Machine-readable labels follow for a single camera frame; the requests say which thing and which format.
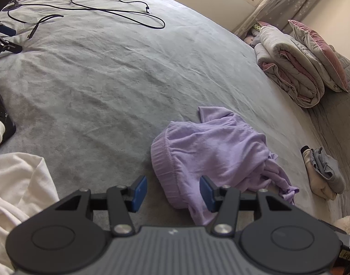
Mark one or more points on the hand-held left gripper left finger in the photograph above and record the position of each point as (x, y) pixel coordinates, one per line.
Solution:
(139, 193)

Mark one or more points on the white cloth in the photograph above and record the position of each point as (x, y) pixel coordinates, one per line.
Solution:
(17, 183)

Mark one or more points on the folded beige garment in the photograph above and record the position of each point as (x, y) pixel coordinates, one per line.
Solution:
(321, 187)

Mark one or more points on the pink plush toy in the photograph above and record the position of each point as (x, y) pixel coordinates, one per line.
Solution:
(253, 38)

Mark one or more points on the grey pink pillow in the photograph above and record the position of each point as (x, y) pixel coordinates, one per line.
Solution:
(321, 51)

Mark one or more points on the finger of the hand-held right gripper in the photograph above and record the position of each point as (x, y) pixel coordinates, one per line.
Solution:
(332, 227)

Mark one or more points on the patterned grey curtain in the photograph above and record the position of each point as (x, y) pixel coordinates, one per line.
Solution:
(292, 3)

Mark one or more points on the folded grey garment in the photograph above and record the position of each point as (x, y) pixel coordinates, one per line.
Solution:
(332, 177)

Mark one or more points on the purple pants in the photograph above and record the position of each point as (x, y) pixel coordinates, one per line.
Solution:
(206, 149)

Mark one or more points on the white fluffy item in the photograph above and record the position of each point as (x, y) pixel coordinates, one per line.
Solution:
(344, 225)

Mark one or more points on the folded grey pink quilt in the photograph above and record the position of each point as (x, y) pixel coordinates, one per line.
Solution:
(292, 68)

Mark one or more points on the grey quilted headboard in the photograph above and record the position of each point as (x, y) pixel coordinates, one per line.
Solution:
(344, 126)

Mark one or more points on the black patterned item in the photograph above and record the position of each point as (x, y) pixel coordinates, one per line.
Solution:
(3, 120)

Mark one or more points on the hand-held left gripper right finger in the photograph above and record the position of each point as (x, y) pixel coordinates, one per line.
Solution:
(208, 194)

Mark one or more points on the spare black gripper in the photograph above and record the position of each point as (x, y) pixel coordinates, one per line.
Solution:
(8, 47)

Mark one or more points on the grey bed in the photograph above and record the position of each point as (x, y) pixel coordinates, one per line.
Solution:
(106, 77)

